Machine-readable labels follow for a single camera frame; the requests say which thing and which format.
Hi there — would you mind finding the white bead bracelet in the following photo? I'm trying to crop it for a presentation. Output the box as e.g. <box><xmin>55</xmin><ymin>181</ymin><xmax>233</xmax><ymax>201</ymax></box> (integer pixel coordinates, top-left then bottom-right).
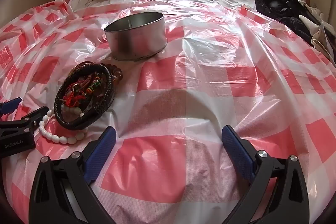
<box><xmin>39</xmin><ymin>105</ymin><xmax>88</xmax><ymax>144</ymax></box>

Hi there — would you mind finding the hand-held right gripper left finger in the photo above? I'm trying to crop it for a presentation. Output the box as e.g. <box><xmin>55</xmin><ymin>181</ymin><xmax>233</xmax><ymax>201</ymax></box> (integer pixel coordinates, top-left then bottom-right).
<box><xmin>28</xmin><ymin>126</ymin><xmax>117</xmax><ymax>224</ymax></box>

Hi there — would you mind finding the black braided leather bracelet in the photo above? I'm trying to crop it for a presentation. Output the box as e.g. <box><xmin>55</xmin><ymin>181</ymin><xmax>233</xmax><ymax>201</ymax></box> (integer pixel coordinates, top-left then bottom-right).
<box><xmin>54</xmin><ymin>64</ymin><xmax>116</xmax><ymax>131</ymax></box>

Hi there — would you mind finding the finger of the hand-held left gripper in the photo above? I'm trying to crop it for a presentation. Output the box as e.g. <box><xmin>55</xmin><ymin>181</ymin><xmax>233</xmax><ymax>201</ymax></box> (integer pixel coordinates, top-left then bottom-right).
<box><xmin>0</xmin><ymin>97</ymin><xmax>23</xmax><ymax>115</ymax></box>
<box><xmin>0</xmin><ymin>106</ymin><xmax>50</xmax><ymax>133</ymax></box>

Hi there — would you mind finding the red white checked plastic sheet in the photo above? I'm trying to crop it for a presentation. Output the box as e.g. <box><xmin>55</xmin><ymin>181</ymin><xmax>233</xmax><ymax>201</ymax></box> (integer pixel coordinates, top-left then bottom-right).
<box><xmin>0</xmin><ymin>0</ymin><xmax>336</xmax><ymax>224</ymax></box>

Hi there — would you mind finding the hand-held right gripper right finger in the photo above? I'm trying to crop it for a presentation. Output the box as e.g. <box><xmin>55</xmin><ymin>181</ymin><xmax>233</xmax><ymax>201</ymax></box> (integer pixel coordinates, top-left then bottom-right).
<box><xmin>221</xmin><ymin>124</ymin><xmax>314</xmax><ymax>224</ymax></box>

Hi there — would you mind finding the red knotted cord bracelet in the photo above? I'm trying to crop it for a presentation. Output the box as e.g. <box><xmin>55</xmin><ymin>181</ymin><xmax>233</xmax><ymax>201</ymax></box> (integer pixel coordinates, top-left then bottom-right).
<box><xmin>62</xmin><ymin>77</ymin><xmax>91</xmax><ymax>109</ymax></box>

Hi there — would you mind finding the white cloth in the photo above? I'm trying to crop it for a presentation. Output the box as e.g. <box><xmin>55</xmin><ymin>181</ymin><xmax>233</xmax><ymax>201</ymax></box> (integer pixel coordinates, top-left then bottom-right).
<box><xmin>299</xmin><ymin>6</ymin><xmax>336</xmax><ymax>67</ymax></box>

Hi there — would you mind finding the black jacket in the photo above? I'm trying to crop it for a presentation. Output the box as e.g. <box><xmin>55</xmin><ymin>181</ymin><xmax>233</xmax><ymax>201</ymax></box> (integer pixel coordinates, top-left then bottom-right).
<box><xmin>254</xmin><ymin>0</ymin><xmax>323</xmax><ymax>43</ymax></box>

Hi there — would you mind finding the round metal tin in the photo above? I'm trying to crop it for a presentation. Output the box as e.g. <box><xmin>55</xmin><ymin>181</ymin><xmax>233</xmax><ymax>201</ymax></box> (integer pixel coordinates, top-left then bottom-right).
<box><xmin>104</xmin><ymin>12</ymin><xmax>168</xmax><ymax>61</ymax></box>

